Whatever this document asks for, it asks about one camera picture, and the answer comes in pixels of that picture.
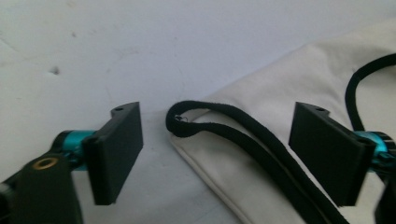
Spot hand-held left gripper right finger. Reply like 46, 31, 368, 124
288, 101, 396, 208

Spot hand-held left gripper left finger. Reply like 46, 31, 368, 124
52, 101, 144, 206

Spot white cloth with black straps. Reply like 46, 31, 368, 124
165, 18, 396, 224

